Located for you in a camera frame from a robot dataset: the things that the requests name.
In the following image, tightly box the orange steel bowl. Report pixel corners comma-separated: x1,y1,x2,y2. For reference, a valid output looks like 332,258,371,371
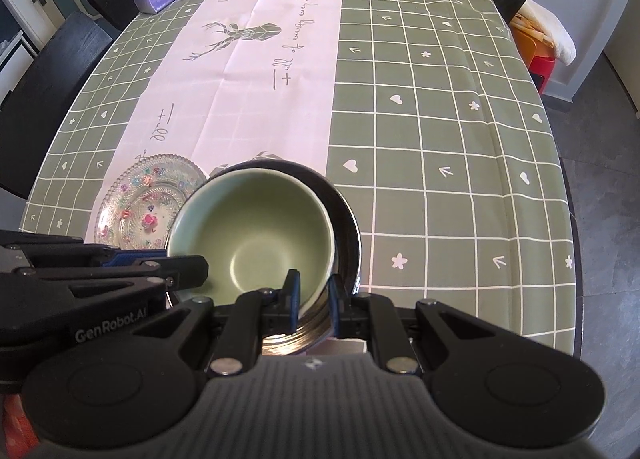
210,159,362,357

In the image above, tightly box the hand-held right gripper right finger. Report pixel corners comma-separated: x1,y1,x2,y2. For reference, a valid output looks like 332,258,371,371
327,275,501,374

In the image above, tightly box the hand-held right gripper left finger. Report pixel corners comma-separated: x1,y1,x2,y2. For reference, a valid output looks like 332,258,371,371
132,269,302,375

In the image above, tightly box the white cabinet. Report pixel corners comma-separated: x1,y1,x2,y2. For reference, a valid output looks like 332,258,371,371
0,29,38,105

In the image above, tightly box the orange plastic stool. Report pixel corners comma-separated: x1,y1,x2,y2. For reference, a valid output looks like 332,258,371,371
512,24,557,87

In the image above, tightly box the green checked tablecloth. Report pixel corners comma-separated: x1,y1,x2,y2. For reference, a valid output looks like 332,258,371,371
20,0,581,360

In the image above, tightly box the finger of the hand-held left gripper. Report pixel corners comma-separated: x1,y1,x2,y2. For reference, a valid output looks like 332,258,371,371
75,241,168,265
150,255,209,292

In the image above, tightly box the green ceramic bowl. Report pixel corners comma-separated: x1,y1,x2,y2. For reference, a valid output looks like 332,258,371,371
165,166,337,325

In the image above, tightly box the large flowered glass plate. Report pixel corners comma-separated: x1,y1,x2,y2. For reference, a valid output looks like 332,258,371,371
94,153,210,250

